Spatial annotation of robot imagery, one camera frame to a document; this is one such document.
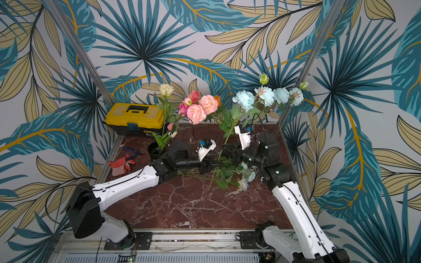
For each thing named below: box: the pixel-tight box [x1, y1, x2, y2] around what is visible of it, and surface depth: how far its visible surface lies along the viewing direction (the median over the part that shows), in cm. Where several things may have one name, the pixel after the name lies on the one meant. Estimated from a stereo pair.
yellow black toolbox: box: [105, 102, 166, 136], surface depth 102 cm
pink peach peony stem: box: [186, 94, 219, 125], surface depth 61 cm
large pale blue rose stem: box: [210, 176, 249, 196], surface depth 90 cm
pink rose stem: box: [167, 89, 201, 132], surface depth 70 cm
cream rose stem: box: [151, 83, 176, 153], surface depth 84 cm
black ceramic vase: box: [147, 141, 161, 159], surface depth 87 cm
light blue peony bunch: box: [232, 72, 310, 113], surface depth 54 cm
